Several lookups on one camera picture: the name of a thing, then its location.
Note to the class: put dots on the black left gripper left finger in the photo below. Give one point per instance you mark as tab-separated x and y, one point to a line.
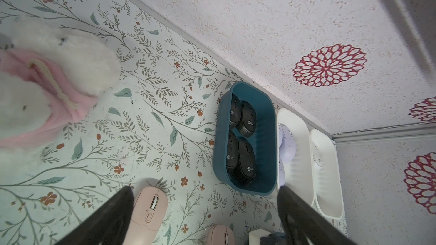
106	226

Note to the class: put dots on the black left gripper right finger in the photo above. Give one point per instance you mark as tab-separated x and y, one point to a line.
303	225

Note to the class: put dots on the pink mouse top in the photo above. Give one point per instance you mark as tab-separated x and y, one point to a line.
148	214

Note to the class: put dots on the pink mouse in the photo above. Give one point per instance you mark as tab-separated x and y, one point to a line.
148	214
220	235

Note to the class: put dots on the teal storage box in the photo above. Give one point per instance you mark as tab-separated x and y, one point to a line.
263	141

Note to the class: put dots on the white mouse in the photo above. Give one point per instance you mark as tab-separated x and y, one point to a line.
318	162

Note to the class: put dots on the purple mouse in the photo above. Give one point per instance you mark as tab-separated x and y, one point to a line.
281	175
287	149

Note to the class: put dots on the black mouse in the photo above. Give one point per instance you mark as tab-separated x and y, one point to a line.
246	169
235	112
232	155
248	121

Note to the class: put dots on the right white storage box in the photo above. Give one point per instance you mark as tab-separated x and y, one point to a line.
327	183

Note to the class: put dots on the white storage box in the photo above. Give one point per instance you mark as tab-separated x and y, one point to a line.
327	183
299	172

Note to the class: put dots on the left white storage box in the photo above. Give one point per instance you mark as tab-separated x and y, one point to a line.
299	172

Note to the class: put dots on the floral table mat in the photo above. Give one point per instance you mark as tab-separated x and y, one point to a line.
156	127

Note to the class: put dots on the white plush dog toy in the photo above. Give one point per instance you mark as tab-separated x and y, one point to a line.
49	78

